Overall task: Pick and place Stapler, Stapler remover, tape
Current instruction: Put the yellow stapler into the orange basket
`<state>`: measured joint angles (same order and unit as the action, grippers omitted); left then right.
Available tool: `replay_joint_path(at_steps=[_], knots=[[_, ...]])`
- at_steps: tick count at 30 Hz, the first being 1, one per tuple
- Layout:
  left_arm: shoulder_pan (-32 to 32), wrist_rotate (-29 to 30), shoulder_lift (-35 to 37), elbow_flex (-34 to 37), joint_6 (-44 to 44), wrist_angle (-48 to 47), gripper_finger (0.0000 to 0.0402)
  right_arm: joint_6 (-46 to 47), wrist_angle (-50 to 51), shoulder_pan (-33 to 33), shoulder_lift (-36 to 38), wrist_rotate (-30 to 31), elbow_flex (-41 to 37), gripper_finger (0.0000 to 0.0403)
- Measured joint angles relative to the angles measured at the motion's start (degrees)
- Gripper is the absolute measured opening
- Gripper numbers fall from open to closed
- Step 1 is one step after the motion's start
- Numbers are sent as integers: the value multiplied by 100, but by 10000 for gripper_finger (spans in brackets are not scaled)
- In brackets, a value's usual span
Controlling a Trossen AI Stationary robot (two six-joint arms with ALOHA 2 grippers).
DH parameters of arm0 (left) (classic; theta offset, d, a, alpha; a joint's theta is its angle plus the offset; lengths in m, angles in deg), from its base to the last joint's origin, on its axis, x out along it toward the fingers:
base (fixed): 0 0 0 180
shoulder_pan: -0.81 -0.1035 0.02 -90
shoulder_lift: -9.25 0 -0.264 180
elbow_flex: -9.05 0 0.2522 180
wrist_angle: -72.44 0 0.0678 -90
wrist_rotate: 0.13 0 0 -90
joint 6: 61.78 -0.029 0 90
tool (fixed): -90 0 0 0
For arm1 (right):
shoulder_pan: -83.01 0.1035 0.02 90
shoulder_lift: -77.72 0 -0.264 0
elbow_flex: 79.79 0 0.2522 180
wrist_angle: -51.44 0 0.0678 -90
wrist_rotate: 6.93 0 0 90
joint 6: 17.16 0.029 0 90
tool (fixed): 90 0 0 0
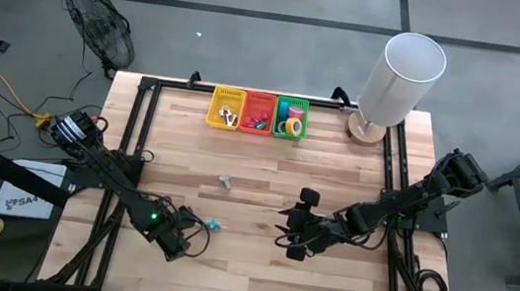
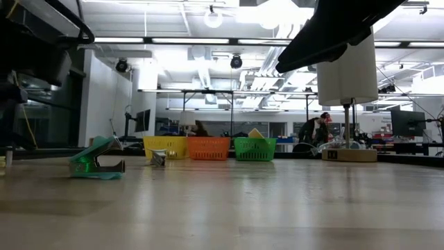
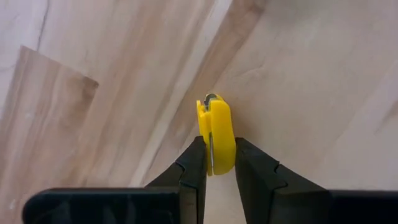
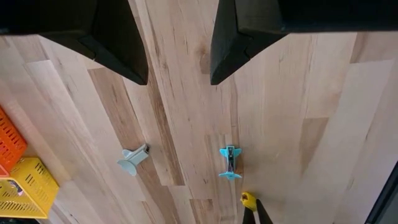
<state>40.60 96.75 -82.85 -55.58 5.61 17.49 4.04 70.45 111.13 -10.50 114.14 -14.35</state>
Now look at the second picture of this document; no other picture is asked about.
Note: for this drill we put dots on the teal staple remover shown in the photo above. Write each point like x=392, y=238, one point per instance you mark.
x=83, y=166

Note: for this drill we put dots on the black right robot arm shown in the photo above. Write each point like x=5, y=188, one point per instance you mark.
x=340, y=24

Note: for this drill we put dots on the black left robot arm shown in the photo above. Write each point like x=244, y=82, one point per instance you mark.
x=34, y=59

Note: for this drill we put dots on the ceiling light strip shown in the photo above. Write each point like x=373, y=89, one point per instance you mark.
x=388, y=43
x=260, y=41
x=118, y=40
x=425, y=44
x=190, y=40

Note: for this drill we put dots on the black monitor on stand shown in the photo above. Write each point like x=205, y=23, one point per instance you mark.
x=143, y=120

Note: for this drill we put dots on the yellow plastic basket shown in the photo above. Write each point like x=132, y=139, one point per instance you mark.
x=166, y=146

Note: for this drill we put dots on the small white shade lamp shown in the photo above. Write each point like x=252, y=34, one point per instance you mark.
x=187, y=118

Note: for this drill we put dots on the person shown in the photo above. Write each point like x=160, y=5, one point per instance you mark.
x=312, y=130
x=200, y=130

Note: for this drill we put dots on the orange plastic basket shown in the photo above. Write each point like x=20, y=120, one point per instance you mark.
x=208, y=148

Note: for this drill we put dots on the round pendant ceiling light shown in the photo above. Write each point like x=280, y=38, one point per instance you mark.
x=213, y=19

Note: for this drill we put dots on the green plastic basket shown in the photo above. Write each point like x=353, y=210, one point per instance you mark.
x=255, y=150

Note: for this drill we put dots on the blue storage bin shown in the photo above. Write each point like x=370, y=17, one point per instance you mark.
x=284, y=140

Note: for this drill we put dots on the clear plastic bag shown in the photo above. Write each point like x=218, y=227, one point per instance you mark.
x=329, y=146

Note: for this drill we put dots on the table lamp white shade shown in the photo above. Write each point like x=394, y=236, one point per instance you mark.
x=347, y=80

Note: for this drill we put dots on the stack of coloured boxes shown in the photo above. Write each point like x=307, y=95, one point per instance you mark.
x=381, y=140

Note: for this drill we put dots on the black computer monitor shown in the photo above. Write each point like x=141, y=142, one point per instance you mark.
x=407, y=123

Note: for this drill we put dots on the black office desk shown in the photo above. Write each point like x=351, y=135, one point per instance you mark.
x=416, y=147

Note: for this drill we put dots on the grey cylindrical post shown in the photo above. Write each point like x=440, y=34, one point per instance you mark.
x=9, y=157

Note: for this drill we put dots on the black round ceiling camera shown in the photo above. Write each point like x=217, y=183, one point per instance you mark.
x=122, y=65
x=236, y=62

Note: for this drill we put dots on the black metal rack frame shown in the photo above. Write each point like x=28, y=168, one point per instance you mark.
x=208, y=91

